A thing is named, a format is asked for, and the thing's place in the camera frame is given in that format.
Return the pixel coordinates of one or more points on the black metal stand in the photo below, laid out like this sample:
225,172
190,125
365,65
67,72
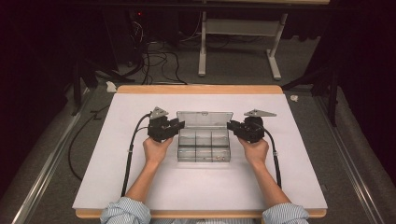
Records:
77,90
333,99

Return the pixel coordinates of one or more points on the black computer tower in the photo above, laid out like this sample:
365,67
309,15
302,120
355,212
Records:
124,37

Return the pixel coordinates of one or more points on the white metal desk frame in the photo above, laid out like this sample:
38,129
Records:
239,27

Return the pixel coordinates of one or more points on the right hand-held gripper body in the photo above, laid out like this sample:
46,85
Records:
252,130

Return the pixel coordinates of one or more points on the white table mat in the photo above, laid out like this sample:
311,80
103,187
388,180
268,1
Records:
202,186

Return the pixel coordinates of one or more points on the person's right hand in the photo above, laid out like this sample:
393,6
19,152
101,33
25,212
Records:
257,152

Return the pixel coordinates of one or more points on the clear plastic compartment box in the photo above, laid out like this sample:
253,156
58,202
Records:
204,144

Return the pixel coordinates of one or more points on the crumpled white paper scrap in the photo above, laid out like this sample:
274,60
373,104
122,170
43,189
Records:
110,86
294,98

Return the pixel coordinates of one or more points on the person's left hand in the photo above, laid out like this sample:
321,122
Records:
154,151

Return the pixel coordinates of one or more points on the metal floor rail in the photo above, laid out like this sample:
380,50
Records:
355,180
46,177

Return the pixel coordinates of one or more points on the wooden table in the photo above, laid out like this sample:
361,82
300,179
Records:
199,89

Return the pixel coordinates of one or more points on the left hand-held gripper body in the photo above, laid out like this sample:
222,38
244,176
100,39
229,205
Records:
158,129

